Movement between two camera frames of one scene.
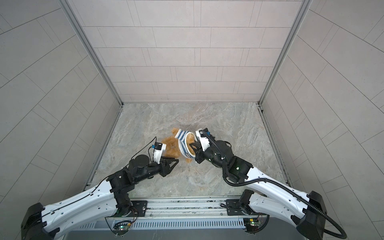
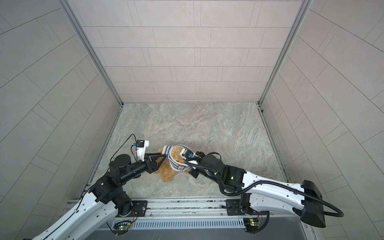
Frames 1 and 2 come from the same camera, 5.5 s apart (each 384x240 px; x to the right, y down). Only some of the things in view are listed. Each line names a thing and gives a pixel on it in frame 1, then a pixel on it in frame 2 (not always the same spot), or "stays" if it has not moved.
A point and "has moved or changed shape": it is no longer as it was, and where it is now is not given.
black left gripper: (164, 165) → (150, 165)
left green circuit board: (121, 227) stays
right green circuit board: (252, 224) stays
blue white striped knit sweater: (181, 135) → (173, 164)
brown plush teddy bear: (172, 150) has moved or changed shape
